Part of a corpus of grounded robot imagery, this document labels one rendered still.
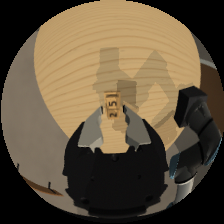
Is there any wooden number cube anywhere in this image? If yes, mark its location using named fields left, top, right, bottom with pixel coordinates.
left=107, top=109, right=119, bottom=119
left=106, top=94, right=119, bottom=109

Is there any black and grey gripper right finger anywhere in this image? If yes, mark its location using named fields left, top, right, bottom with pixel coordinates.
left=123, top=105, right=169, bottom=172

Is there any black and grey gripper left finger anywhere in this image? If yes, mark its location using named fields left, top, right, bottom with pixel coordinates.
left=62, top=106, right=103, bottom=176

